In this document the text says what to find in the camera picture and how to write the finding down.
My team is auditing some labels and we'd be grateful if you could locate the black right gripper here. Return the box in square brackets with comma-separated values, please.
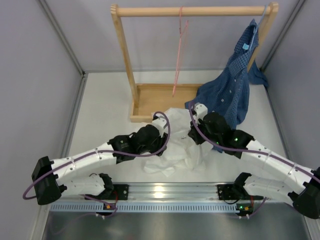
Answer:
[188, 116, 222, 146]

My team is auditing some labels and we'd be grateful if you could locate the white shirt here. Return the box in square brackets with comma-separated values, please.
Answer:
[139, 108, 212, 178]

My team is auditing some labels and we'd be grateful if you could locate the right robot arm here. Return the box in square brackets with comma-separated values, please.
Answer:
[188, 110, 320, 220]

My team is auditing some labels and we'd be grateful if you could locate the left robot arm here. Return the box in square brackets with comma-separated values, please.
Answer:
[31, 123, 170, 206]

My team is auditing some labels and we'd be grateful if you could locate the blue checkered shirt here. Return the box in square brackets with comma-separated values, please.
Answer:
[184, 19, 269, 129]

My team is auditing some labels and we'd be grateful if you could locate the wooden clothes rack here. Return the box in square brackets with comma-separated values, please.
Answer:
[110, 2, 279, 123]

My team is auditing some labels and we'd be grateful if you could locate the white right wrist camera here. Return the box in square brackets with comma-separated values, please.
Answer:
[191, 102, 208, 124]

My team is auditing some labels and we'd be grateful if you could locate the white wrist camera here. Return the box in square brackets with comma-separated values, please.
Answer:
[151, 116, 167, 137]
[191, 102, 208, 124]

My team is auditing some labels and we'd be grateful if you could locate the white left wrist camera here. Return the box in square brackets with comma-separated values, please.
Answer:
[151, 116, 167, 137]

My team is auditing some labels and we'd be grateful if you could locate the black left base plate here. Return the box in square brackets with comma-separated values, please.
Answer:
[108, 184, 129, 201]

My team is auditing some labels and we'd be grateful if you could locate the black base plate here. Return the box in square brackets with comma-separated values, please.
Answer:
[217, 184, 239, 202]
[108, 184, 129, 201]

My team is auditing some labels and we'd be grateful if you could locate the aluminium mounting rail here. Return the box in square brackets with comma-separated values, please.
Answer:
[59, 181, 251, 201]

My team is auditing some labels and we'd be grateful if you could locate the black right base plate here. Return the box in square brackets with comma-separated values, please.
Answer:
[217, 184, 239, 202]

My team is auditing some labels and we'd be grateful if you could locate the pink wire hanger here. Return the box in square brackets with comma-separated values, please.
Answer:
[172, 6, 189, 97]

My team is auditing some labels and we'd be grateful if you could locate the slotted grey cable duct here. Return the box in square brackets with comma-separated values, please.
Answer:
[49, 202, 249, 214]

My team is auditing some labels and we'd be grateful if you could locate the light blue wire hanger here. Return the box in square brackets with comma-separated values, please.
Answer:
[249, 4, 268, 49]

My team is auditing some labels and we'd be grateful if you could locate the left aluminium frame post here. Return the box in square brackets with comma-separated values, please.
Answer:
[37, 0, 88, 118]

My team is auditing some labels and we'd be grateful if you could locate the aluminium frame post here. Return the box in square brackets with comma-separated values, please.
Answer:
[262, 0, 311, 119]
[37, 0, 88, 118]

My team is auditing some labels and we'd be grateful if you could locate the right aluminium frame post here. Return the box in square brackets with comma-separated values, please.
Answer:
[262, 0, 311, 119]

